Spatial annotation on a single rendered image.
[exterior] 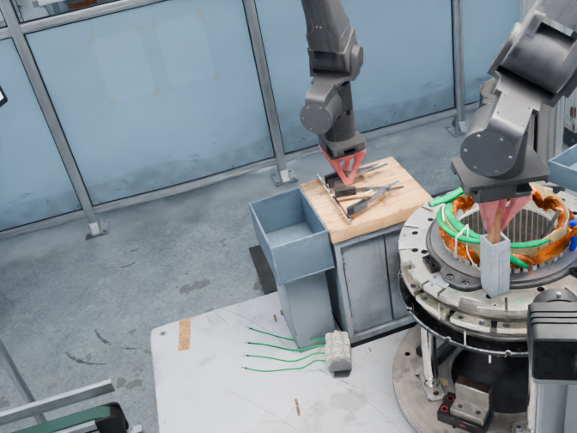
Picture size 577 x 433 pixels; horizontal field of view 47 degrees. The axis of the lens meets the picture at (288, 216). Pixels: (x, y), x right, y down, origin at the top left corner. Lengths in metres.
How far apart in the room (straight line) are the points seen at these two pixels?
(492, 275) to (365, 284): 0.39
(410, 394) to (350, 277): 0.23
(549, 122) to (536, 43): 0.73
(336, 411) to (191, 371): 0.32
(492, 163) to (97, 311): 2.40
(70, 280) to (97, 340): 0.49
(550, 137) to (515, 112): 0.76
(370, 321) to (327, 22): 0.58
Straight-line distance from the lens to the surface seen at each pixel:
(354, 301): 1.27
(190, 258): 3.05
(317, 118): 1.10
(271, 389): 1.29
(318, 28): 1.07
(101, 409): 1.41
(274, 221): 1.31
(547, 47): 0.73
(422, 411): 1.19
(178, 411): 1.31
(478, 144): 0.71
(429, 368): 1.18
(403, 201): 1.20
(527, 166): 0.84
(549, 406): 0.52
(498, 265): 0.92
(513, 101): 0.72
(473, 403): 1.15
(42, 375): 2.77
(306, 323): 1.29
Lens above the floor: 1.72
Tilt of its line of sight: 33 degrees down
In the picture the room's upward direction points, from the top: 12 degrees counter-clockwise
